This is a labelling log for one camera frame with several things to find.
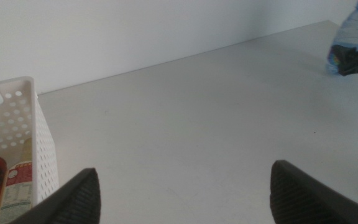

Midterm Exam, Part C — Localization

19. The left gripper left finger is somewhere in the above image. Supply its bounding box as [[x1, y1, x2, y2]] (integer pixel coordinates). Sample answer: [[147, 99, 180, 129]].
[[9, 167, 102, 224]]

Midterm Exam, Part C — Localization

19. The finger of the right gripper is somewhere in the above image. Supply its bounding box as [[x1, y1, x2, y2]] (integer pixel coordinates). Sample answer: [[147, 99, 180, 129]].
[[329, 44, 358, 77]]

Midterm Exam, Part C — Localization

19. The yellow tea bottle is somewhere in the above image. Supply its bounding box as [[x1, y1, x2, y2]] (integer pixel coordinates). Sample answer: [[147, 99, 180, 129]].
[[0, 136, 34, 224]]

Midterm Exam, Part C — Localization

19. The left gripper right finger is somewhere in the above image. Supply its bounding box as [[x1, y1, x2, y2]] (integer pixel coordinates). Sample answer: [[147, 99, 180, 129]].
[[269, 159, 358, 224]]

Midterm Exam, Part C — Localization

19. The clear water bottle blue cap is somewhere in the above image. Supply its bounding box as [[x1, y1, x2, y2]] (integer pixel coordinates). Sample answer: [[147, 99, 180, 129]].
[[325, 0, 358, 76]]

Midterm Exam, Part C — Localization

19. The white perforated plastic basket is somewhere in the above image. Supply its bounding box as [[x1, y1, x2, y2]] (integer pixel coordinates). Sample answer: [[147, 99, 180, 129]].
[[0, 76, 60, 224]]

